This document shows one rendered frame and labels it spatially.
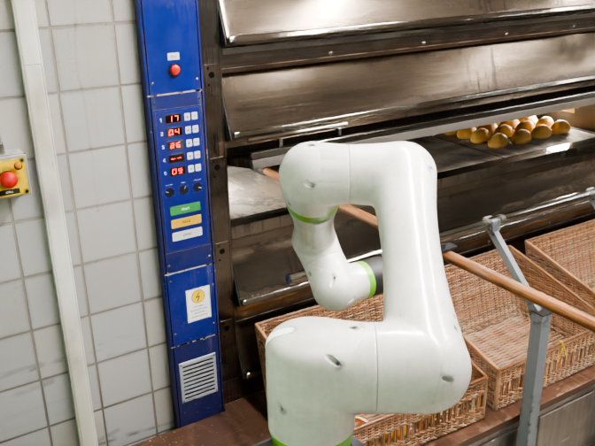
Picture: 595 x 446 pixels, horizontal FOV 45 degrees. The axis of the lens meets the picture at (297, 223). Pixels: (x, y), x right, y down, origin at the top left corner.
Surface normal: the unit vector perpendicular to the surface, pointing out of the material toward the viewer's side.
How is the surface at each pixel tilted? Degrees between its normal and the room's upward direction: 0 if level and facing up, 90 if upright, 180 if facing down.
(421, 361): 49
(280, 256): 70
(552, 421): 90
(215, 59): 90
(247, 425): 0
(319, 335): 9
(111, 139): 90
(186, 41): 90
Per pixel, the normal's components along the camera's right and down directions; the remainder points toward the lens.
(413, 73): 0.49, -0.04
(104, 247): 0.52, 0.30
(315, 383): -0.03, 0.34
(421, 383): -0.04, 0.10
